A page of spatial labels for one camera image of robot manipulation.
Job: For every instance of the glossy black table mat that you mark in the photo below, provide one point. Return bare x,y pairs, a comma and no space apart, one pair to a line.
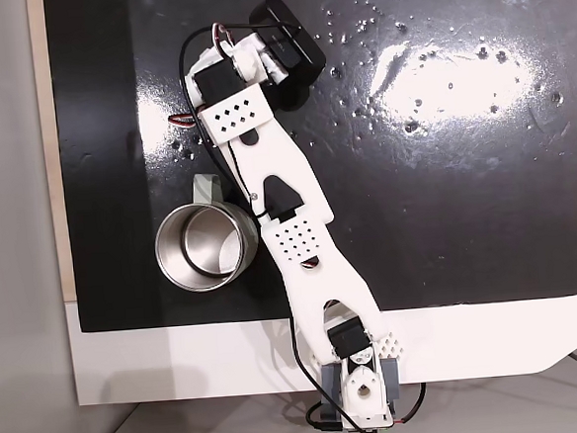
440,191

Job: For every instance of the grey table clamp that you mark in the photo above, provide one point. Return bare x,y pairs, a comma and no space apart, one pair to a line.
330,382

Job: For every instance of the black oval camera box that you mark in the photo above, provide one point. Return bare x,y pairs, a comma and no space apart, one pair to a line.
302,52

